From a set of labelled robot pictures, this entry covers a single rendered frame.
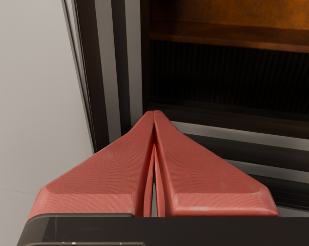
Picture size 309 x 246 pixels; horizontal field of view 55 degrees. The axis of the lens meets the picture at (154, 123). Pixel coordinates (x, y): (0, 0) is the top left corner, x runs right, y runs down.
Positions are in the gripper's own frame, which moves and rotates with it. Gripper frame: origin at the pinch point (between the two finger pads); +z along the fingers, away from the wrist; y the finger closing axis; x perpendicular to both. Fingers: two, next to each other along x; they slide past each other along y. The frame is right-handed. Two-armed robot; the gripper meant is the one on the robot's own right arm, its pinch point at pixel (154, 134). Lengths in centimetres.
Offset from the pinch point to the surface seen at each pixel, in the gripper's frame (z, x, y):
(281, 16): 16.6, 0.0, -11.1
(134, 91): 4.0, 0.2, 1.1
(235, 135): 2.7, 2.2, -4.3
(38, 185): 1.6, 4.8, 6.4
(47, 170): 1.4, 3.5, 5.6
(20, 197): 1.9, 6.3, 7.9
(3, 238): 2.5, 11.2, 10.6
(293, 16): 16.4, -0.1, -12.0
